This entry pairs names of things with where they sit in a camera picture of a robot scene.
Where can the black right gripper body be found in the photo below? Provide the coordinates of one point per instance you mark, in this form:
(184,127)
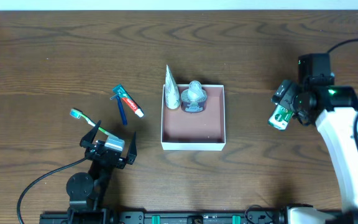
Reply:
(282,94)

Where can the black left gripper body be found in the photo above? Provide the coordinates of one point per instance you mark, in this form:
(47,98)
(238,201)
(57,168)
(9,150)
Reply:
(109,154)

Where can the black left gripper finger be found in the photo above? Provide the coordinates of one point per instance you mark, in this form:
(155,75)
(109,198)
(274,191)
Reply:
(88,139)
(132,151)

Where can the green Dettol soap bar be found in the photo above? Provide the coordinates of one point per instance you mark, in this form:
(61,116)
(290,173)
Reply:
(280,118)

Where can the white Pantene conditioner tube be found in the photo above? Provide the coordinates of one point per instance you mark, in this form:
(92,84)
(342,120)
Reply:
(172,96)

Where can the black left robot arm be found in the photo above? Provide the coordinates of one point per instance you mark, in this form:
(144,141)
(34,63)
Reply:
(86,189)

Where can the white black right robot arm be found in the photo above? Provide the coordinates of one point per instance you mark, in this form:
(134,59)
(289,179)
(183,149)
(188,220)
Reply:
(334,112)

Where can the green white toothbrush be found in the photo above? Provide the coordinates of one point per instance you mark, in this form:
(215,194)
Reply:
(75,113)

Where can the white cardboard box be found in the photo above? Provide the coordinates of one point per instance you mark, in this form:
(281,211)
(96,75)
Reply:
(204,131)

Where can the blue disposable razor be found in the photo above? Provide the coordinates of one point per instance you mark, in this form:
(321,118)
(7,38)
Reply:
(121,108)

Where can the red Colgate toothpaste tube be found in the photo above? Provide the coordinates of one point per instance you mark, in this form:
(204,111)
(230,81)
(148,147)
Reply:
(123,94)

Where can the black mounting rail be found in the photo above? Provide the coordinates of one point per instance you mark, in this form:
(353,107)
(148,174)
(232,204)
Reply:
(253,214)

